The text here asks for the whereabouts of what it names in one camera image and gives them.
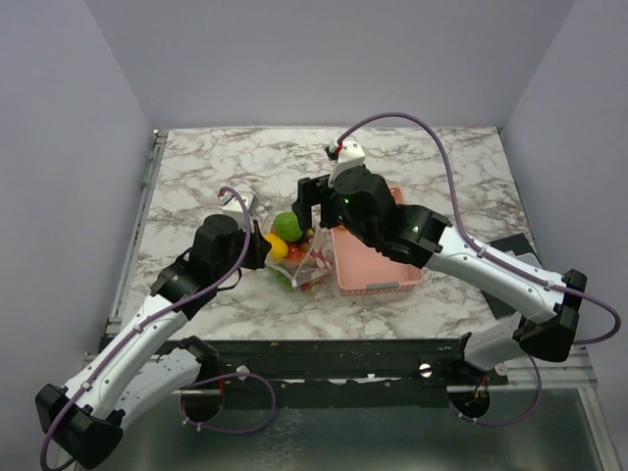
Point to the aluminium side rail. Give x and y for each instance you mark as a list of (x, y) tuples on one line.
[(147, 187)]

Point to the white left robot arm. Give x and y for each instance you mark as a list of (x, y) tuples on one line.
[(88, 415)]

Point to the clear zip top bag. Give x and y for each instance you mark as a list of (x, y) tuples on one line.
[(307, 275)]

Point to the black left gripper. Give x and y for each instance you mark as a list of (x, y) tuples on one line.
[(260, 246)]

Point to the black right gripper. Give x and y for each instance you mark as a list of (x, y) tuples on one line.
[(312, 191)]

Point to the green custard apple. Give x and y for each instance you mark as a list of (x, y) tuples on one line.
[(286, 227)]

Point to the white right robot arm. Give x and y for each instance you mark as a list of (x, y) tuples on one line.
[(546, 304)]

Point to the red watermelon slice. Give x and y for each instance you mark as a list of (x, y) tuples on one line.
[(296, 254)]

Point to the yellow lemon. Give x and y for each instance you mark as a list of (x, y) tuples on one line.
[(279, 248)]

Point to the green grape bunch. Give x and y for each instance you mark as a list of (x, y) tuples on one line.
[(283, 280)]

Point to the pink perforated plastic basket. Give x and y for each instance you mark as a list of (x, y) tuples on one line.
[(361, 270)]

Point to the black mounting rail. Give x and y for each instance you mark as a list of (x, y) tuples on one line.
[(355, 373)]

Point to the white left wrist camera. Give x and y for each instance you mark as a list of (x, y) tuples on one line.
[(232, 208)]

